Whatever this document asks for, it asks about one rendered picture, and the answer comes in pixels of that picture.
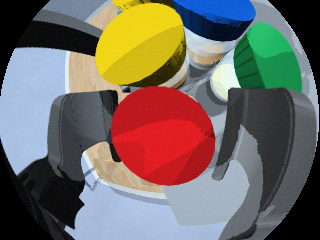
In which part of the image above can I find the glass bottle with red cap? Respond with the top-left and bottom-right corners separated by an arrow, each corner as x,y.
111,86 -> 216,186

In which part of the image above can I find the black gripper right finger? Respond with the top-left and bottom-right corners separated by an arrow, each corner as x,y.
211,87 -> 317,240

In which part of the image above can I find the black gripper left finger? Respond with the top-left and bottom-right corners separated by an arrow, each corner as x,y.
17,90 -> 121,233

